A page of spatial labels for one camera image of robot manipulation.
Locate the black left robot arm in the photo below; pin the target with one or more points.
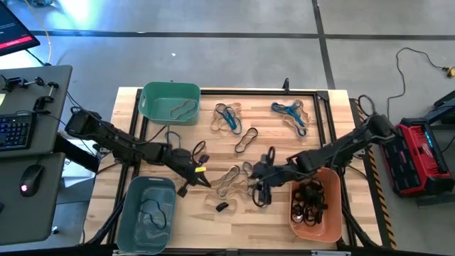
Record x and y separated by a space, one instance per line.
117 142

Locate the black blue equipment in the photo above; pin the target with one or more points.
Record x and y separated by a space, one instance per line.
442 106

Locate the grey desk panel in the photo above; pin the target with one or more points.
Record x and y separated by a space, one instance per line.
35 220
53 124

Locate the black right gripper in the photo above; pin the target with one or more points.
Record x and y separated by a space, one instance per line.
273 176

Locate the black computer mouse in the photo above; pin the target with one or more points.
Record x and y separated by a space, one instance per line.
32 179

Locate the orange plastic basket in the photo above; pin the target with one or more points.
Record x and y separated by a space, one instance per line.
332 213

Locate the red black power station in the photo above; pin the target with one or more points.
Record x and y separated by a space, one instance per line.
412 160

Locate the black monitor with red bar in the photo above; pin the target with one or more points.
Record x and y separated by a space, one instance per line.
14 25

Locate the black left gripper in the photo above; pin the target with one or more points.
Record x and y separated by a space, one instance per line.
183 160

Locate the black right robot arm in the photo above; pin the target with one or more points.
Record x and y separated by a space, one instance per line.
341 147

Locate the black backlit keyboard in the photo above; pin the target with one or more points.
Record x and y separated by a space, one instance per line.
16 131

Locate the grey-blue plastic basket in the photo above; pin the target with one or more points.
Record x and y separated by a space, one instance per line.
128 213

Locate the black aluminium table frame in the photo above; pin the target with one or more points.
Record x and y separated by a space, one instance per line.
256 92

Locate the black table edge clamp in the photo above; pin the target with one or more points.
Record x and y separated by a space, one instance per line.
286 84

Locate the black clamp mount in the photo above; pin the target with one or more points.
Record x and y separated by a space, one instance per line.
41 104
14 82

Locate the teal green plastic basket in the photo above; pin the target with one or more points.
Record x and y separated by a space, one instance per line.
153 113

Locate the yellow black hazard tape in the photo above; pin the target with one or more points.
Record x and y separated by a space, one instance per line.
382 199

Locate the yellow plug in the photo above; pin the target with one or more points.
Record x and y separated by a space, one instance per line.
450 72

